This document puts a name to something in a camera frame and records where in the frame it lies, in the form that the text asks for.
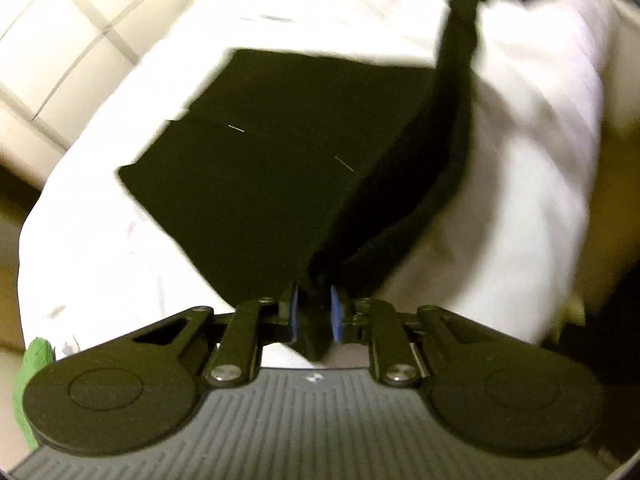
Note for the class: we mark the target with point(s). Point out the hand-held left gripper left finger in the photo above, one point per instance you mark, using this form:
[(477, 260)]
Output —
[(294, 312)]

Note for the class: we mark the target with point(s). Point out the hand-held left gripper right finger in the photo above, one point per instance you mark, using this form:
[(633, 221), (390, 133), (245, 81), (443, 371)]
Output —
[(336, 321)]

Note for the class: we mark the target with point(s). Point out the black garment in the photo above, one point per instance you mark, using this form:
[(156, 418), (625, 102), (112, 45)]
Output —
[(275, 160)]

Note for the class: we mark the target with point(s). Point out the bed with white sheet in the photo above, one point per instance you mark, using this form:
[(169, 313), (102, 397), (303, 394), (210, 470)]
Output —
[(525, 160)]

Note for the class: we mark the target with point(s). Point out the green folded garment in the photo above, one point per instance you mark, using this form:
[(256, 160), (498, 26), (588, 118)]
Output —
[(33, 395)]

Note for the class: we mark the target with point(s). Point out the white panelled headboard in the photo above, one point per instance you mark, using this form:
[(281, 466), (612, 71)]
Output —
[(55, 35)]

